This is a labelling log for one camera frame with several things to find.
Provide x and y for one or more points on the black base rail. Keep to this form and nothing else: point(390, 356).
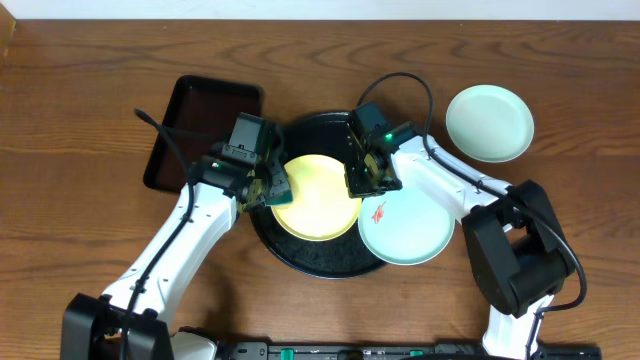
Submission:
point(255, 350)

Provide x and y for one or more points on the round black tray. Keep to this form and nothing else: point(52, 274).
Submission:
point(345, 256)

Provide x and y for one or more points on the yellow plate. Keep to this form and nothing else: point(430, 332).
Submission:
point(321, 209)

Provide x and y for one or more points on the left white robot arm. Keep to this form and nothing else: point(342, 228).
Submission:
point(131, 319)

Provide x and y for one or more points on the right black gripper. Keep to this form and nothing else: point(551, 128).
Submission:
point(355, 188)

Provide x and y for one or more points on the dark rectangular water tray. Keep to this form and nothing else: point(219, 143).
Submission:
point(201, 112)

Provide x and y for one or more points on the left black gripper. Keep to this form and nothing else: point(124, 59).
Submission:
point(275, 181)

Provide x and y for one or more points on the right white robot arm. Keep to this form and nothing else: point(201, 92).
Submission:
point(518, 254)

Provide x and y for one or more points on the green and yellow sponge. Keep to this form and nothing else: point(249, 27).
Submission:
point(280, 199)

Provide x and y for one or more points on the light green plate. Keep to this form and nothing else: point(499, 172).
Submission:
point(405, 227)
point(490, 123)

